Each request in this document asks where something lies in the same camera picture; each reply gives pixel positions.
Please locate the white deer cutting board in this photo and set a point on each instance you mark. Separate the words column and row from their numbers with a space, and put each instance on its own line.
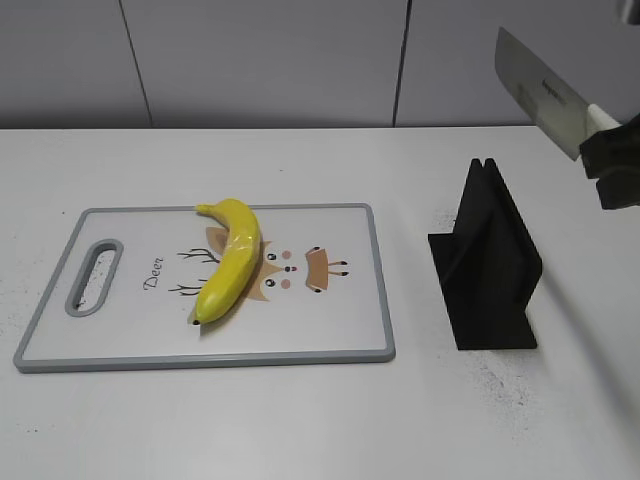
column 123, row 291

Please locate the black gloved right hand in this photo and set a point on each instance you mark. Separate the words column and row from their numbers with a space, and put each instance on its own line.
column 611, row 157

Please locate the yellow plastic banana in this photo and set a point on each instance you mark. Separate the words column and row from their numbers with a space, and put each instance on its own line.
column 239, row 259

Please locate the white handled kitchen knife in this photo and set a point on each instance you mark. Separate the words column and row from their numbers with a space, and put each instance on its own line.
column 557, row 109

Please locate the black knife stand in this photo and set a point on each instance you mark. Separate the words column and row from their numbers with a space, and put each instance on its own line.
column 488, row 265

